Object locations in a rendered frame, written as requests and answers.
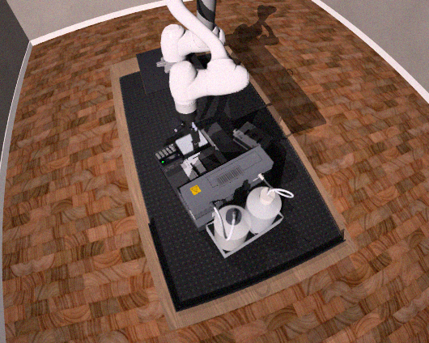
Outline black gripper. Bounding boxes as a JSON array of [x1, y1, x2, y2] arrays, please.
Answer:
[[178, 109, 201, 150]]

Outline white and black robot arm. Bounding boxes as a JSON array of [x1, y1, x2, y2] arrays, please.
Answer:
[[156, 0, 249, 114]]

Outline white flexible hose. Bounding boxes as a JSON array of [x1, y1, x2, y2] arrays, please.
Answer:
[[214, 207, 236, 241]]

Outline white plastic bottle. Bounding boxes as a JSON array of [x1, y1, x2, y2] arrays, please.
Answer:
[[214, 205, 251, 251], [245, 187, 282, 234]]

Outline white curved hose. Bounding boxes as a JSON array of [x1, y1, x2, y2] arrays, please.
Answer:
[[263, 179, 294, 197]]

